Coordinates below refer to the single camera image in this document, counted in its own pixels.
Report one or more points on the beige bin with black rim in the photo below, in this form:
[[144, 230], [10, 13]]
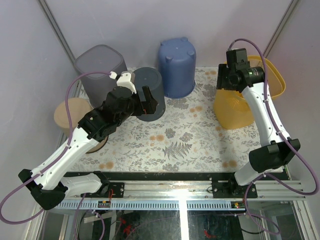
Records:
[[67, 117]]

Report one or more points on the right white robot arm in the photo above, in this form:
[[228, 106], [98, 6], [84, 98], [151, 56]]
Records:
[[276, 144]]

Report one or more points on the grey mesh waste basket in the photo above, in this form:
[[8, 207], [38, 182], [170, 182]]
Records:
[[98, 59]]

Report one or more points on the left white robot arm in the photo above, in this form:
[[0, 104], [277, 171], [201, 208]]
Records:
[[48, 184]]

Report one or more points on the blue plastic bucket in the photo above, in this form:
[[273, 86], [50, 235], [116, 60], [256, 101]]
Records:
[[177, 65]]

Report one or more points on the floral table cloth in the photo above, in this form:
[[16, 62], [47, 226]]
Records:
[[187, 138]]

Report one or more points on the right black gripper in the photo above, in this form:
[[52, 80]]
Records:
[[221, 82]]

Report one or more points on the yellow mesh waste basket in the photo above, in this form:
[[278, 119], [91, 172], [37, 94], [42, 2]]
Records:
[[232, 110]]

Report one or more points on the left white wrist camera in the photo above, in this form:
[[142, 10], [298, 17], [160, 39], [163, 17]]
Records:
[[125, 79]]

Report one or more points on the aluminium mounting rail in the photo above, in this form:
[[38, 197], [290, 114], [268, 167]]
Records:
[[171, 195]]

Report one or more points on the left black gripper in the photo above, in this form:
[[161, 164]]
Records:
[[145, 107]]

